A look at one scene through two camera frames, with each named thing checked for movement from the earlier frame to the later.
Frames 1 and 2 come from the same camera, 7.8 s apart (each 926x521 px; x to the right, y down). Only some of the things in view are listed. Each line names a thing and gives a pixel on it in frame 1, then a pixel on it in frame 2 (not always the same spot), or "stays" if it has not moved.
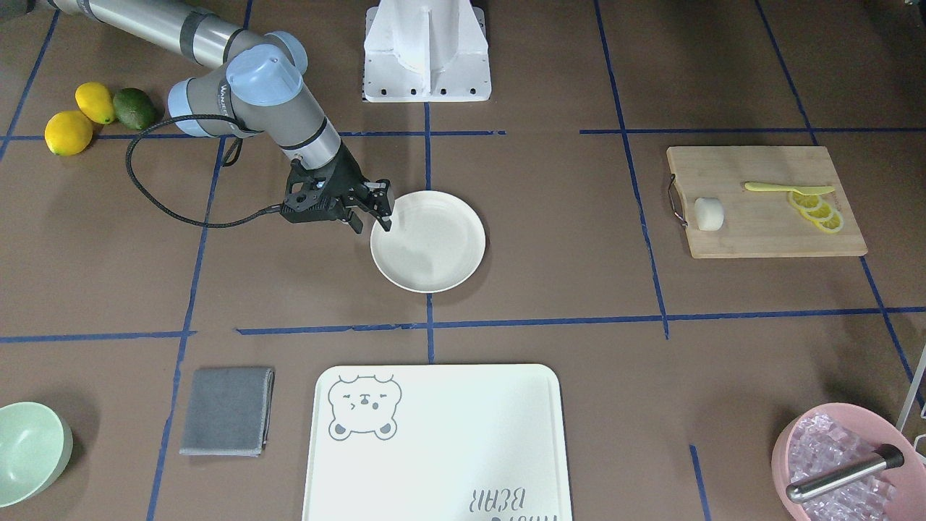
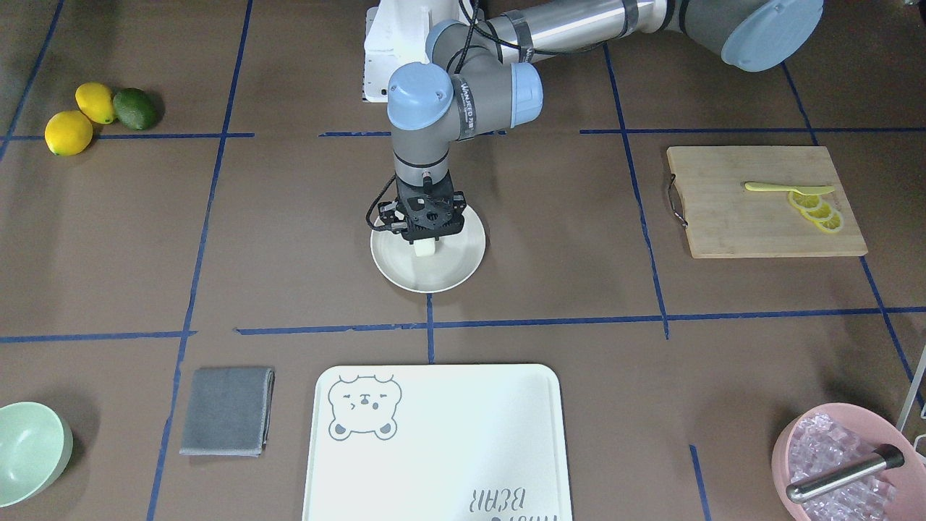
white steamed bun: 709,213 → 425,247
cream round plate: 436,242 stays
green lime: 134,107 stays
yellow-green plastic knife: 803,190 stays
